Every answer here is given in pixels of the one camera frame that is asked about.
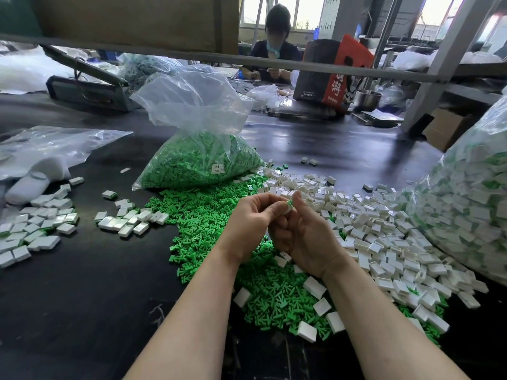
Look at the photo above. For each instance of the person's left hand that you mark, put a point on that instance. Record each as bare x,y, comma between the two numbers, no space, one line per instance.
247,225

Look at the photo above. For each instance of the person's right hand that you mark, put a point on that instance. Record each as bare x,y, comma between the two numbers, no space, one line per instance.
315,235

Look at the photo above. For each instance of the pile of green parts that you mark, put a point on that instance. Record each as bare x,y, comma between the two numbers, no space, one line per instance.
194,216

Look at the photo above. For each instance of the pile of white plastic caps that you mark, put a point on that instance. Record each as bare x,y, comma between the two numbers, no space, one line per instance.
405,233

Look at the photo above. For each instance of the pile of assembled white pieces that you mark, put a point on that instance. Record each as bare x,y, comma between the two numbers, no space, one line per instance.
39,227

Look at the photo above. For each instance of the person's left forearm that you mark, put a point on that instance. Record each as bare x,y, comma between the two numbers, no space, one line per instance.
188,336

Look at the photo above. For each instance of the person's right forearm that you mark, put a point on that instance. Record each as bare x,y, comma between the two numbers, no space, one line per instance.
400,338

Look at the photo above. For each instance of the bag of green clips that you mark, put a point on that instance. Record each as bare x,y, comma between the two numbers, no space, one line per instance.
204,158

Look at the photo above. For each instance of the large bag of white caps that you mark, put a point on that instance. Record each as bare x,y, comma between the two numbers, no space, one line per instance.
485,198

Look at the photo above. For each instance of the clear bag of pale parts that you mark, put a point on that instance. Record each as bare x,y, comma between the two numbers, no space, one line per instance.
161,70

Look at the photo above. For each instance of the crumpled white plastic bag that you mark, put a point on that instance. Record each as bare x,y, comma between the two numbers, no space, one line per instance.
265,96

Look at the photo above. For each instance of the white paper sheets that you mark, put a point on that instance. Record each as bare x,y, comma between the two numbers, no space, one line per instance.
378,118

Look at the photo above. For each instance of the metal bowl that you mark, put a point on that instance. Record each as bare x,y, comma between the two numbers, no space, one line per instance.
367,100

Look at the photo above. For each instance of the black and red box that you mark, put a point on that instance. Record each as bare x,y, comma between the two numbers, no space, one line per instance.
329,75

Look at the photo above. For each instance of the cardboard box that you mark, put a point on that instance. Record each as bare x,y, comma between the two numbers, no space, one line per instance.
449,129

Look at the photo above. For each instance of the black table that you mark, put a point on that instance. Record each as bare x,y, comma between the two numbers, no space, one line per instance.
79,316

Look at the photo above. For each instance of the empty clear plastic bag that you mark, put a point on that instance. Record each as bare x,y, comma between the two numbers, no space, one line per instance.
54,144

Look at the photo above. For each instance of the white bags on shelf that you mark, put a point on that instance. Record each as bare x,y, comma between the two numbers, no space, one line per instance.
443,61

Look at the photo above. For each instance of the brown board panel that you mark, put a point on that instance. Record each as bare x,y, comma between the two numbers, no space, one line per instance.
123,21

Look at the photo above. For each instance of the white plastic sheet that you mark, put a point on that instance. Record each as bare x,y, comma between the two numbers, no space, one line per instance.
33,71

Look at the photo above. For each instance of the grey metal shelf frame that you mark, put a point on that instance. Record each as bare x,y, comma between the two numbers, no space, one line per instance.
158,54

